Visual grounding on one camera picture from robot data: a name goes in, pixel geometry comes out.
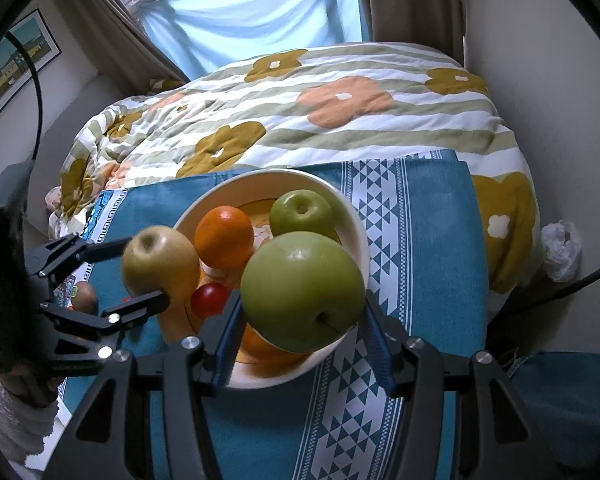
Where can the orange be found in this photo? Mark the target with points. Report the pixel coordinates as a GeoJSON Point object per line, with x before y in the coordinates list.
{"type": "Point", "coordinates": [225, 235]}

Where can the pink patterned cloth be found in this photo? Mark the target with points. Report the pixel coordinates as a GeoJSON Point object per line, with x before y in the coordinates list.
{"type": "Point", "coordinates": [54, 197]}

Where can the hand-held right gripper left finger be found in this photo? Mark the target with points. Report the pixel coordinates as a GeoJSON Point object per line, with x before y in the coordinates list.
{"type": "Point", "coordinates": [225, 347]}

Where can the cream bowl with bear print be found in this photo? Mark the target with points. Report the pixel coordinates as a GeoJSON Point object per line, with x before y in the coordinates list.
{"type": "Point", "coordinates": [352, 230]}

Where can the floral striped duvet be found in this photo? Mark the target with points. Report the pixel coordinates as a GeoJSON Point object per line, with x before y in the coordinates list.
{"type": "Point", "coordinates": [330, 110]}

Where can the brown kiwi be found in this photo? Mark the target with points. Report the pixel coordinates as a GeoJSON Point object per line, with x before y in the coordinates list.
{"type": "Point", "coordinates": [86, 297]}

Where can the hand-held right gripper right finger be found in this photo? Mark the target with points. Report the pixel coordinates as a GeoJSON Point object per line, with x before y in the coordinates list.
{"type": "Point", "coordinates": [380, 355]}

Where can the white plastic bag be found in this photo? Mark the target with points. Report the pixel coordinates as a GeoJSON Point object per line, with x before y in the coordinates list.
{"type": "Point", "coordinates": [560, 250]}

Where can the light blue window cloth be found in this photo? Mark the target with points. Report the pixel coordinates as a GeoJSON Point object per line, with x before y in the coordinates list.
{"type": "Point", "coordinates": [250, 20]}

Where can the green apple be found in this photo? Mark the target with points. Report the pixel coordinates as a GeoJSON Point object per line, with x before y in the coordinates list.
{"type": "Point", "coordinates": [300, 290]}
{"type": "Point", "coordinates": [302, 212]}

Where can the blue patterned tablecloth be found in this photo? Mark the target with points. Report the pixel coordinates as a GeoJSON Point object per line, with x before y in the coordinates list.
{"type": "Point", "coordinates": [430, 240]}

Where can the framed wall poster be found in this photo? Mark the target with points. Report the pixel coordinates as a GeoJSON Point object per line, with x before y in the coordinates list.
{"type": "Point", "coordinates": [5, 70]}

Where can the brown curtain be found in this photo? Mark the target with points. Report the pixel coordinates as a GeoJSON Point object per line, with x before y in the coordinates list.
{"type": "Point", "coordinates": [410, 5]}
{"type": "Point", "coordinates": [125, 25]}

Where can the yellow-red apple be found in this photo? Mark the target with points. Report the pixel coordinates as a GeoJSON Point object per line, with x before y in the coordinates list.
{"type": "Point", "coordinates": [160, 265]}

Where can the dark blue cloth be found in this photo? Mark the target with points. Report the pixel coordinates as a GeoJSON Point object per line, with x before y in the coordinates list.
{"type": "Point", "coordinates": [565, 395]}

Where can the grey padded headboard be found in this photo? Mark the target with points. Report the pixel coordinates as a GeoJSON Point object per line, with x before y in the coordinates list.
{"type": "Point", "coordinates": [65, 125]}

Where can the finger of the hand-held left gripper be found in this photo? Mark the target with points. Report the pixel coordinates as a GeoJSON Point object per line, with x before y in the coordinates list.
{"type": "Point", "coordinates": [115, 316]}
{"type": "Point", "coordinates": [80, 252]}

